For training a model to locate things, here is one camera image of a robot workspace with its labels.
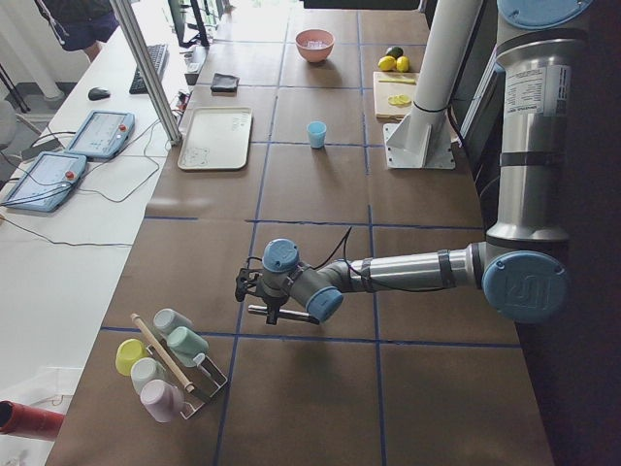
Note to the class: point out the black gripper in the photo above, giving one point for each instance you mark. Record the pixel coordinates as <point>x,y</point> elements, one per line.
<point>273,303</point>

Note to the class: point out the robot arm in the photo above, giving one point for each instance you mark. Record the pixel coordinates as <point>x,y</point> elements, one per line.
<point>519,264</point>

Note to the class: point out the mint green cup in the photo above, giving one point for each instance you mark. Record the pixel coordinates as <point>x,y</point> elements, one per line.
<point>185,344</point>

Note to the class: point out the grey cup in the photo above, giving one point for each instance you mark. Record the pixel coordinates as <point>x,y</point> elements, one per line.
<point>167,320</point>

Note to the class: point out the pink cup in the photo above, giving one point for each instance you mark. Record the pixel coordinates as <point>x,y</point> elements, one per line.
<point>162,400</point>

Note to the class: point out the white cup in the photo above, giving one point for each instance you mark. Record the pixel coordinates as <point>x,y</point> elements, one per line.
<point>145,370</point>

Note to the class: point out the yellow cup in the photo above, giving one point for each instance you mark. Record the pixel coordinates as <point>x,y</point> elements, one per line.
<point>127,354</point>

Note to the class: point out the light blue plastic cup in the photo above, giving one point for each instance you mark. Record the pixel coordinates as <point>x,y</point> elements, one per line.
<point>316,132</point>

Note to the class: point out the cream bear tray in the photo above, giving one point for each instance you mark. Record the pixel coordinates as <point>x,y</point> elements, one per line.
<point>216,139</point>

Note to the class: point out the grey folded cloth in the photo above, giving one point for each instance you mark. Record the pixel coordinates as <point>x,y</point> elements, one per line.
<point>223,83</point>

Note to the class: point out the lemon slices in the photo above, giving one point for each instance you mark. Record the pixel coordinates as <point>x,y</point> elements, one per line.
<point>400,100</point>

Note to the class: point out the far blue teach pendant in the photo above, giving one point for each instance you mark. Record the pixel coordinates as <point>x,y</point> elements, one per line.
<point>102,135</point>

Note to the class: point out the blue teach pendant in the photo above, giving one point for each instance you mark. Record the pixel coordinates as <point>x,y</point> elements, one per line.
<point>102,135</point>
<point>47,183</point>

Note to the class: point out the bamboo cutting board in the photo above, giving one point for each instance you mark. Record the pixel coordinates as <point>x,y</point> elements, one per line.
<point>383,90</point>

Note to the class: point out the near blue teach pendant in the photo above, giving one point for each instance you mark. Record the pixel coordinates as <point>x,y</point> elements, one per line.
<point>47,183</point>

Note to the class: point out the yellow plastic knife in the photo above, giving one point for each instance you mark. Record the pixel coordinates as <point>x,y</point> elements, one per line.
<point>403,81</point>

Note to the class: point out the pink bowl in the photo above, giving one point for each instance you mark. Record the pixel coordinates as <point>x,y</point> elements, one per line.
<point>314,56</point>

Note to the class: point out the yellow lemon near board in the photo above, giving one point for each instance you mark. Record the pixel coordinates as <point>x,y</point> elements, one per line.
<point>387,63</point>

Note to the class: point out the red cylinder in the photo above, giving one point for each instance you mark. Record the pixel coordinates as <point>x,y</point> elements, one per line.
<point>29,422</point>

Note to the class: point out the yellow lemon far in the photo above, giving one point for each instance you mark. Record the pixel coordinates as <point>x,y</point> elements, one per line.
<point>402,64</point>

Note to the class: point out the black computer mouse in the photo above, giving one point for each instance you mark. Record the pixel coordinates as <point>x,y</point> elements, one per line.
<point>98,93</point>

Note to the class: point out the green lime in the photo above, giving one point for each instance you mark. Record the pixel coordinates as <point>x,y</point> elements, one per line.
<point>395,52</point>

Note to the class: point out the black monitor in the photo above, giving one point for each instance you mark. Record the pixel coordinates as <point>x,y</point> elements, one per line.
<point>188,23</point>

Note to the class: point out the person in dark shorts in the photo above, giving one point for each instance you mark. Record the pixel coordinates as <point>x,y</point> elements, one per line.
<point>80,24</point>

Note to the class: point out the white wire cup rack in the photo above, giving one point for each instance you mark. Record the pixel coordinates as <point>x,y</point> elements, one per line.
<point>201,387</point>

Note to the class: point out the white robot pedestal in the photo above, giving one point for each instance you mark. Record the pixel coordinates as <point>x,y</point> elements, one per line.
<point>421,140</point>

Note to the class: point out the aluminium frame post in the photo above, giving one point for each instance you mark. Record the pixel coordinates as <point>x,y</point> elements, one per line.
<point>136,42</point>

